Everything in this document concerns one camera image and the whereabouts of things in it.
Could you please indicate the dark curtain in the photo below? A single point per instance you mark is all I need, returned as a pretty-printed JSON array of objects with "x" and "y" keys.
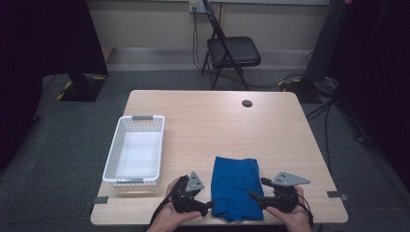
[
  {"x": 42, "y": 48},
  {"x": 377, "y": 64}
]

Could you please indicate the black folding chair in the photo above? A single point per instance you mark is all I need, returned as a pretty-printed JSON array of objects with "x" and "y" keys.
[{"x": 235, "y": 50}]

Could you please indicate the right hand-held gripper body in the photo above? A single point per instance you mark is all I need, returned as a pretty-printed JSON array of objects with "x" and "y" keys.
[{"x": 285, "y": 196}]

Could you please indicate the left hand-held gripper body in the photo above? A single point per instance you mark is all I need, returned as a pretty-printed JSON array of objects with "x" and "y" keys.
[{"x": 185, "y": 196}]

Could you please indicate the black stand base yellow tape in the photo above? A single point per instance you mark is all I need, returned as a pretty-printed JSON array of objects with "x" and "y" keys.
[
  {"x": 82, "y": 90},
  {"x": 303, "y": 92}
]

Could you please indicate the grey tape piece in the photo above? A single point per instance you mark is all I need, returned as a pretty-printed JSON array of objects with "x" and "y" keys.
[
  {"x": 100, "y": 200},
  {"x": 338, "y": 195}
]

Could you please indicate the person's left hand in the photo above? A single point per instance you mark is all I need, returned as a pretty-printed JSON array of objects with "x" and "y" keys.
[{"x": 169, "y": 219}]

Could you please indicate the grey covered stand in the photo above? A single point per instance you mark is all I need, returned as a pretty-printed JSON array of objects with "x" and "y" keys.
[{"x": 324, "y": 42}]

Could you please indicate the blue t-shirt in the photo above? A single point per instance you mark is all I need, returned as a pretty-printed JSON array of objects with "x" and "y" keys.
[{"x": 237, "y": 190}]

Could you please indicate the white plastic basket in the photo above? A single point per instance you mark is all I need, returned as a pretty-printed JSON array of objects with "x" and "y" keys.
[{"x": 138, "y": 151}]

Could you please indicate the person's right hand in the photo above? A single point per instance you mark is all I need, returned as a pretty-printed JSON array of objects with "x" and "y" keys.
[{"x": 295, "y": 220}]

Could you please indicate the white wall socket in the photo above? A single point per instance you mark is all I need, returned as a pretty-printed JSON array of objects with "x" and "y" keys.
[{"x": 195, "y": 5}]

